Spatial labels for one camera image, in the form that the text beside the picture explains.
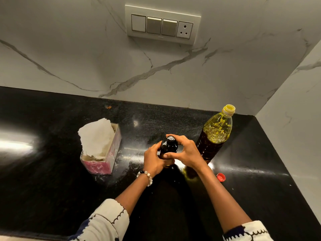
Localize person's left hand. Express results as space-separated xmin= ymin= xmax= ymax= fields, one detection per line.
xmin=143 ymin=141 xmax=175 ymax=177

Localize person's right hand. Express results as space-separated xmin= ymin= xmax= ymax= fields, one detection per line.
xmin=163 ymin=134 xmax=206 ymax=171

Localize small dark glass bottle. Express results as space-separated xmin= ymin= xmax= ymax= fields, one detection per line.
xmin=158 ymin=135 xmax=179 ymax=167

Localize person's right forearm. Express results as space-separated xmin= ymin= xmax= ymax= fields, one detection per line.
xmin=197 ymin=165 xmax=252 ymax=234

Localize person's left forearm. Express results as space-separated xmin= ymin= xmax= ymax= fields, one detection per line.
xmin=115 ymin=174 xmax=151 ymax=217

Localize pink tissue box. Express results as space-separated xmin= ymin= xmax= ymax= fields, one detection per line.
xmin=80 ymin=123 xmax=122 ymax=175

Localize large yellow oil bottle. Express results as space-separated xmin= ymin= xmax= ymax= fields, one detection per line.
xmin=195 ymin=104 xmax=236 ymax=164

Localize white tissue paper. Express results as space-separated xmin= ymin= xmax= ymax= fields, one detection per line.
xmin=77 ymin=118 xmax=116 ymax=160

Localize white patterned left sleeve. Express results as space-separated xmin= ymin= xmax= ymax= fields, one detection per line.
xmin=67 ymin=199 xmax=130 ymax=241

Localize white patterned sleeve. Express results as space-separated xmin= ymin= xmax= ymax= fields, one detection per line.
xmin=67 ymin=199 xmax=130 ymax=241
xmin=222 ymin=220 xmax=274 ymax=241

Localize white patterned right sleeve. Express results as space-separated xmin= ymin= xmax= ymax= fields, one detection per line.
xmin=222 ymin=220 xmax=274 ymax=241

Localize white pearl bracelet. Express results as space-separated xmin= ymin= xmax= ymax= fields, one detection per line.
xmin=136 ymin=170 xmax=153 ymax=187

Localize white wall switch panel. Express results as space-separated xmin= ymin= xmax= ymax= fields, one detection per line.
xmin=124 ymin=5 xmax=202 ymax=46

